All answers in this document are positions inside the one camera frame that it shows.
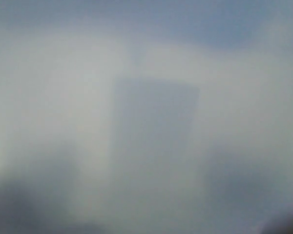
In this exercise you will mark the clear plastic tall container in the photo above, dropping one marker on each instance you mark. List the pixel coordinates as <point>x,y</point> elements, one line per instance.
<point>145,116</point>

